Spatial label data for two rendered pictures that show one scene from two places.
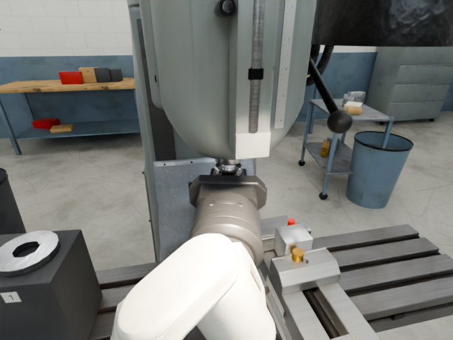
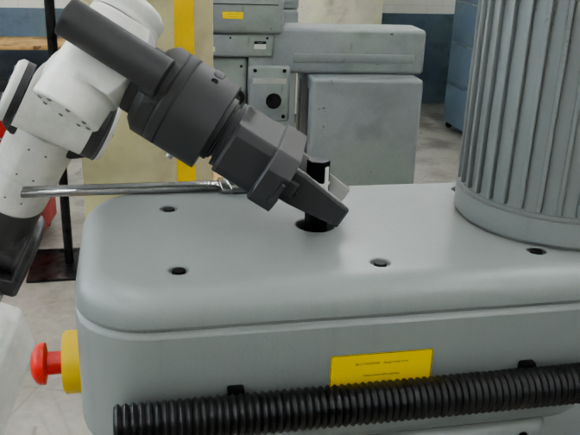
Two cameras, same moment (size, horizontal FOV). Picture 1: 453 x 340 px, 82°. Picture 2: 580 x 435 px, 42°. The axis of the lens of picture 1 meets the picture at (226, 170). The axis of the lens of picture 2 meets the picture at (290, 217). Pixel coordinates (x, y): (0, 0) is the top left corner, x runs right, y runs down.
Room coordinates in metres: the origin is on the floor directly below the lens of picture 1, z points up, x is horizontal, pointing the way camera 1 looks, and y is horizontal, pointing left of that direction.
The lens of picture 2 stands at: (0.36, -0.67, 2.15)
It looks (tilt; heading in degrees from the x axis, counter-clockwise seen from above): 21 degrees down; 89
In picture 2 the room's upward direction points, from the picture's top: 2 degrees clockwise
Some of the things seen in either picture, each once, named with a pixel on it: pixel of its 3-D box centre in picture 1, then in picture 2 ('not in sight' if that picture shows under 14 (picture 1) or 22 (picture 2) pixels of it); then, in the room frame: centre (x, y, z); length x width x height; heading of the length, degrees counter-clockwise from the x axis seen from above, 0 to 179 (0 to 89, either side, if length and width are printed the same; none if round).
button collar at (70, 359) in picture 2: not in sight; (74, 361); (0.17, -0.05, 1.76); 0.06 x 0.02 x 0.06; 102
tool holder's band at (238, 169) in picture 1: (228, 167); not in sight; (0.39, 0.00, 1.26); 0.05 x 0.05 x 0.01
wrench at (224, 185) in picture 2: not in sight; (142, 187); (0.21, 0.08, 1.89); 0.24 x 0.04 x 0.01; 12
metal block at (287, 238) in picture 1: (292, 243); not in sight; (0.42, -0.14, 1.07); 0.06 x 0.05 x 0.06; 104
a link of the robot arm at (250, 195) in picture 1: (226, 212); not in sight; (0.30, 0.00, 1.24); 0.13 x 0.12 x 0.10; 88
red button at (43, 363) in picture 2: not in sight; (49, 362); (0.15, -0.05, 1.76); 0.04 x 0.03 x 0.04; 102
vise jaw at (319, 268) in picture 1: (304, 269); not in sight; (0.37, -0.16, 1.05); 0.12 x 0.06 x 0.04; 104
